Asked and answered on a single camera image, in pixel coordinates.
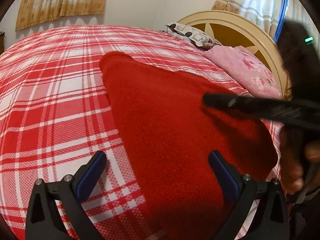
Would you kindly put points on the red white plaid bedsheet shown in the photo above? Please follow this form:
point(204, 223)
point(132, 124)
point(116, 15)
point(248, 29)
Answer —
point(55, 114)

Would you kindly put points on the pink floral folded blanket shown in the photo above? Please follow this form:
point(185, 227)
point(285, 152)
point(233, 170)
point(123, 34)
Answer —
point(246, 69)

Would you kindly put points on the grey patterned pillow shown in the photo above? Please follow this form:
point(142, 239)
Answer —
point(192, 35)

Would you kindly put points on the cream wooden headboard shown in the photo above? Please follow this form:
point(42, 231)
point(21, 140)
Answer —
point(234, 30)

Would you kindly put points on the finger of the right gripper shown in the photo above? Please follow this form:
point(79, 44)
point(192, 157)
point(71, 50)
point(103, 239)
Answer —
point(300, 113)

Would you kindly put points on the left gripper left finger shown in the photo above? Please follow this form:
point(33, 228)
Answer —
point(43, 218)

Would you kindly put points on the red knitted sweater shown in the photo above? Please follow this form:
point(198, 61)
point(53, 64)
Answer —
point(168, 134)

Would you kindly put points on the beige window curtain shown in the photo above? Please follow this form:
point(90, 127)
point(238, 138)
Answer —
point(34, 12)

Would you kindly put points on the beige curtain behind headboard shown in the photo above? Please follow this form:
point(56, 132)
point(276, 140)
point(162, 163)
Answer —
point(269, 15)

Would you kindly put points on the person's right hand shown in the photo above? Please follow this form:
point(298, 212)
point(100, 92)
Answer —
point(291, 168)

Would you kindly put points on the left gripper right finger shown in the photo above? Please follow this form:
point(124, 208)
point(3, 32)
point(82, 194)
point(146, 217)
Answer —
point(271, 218)

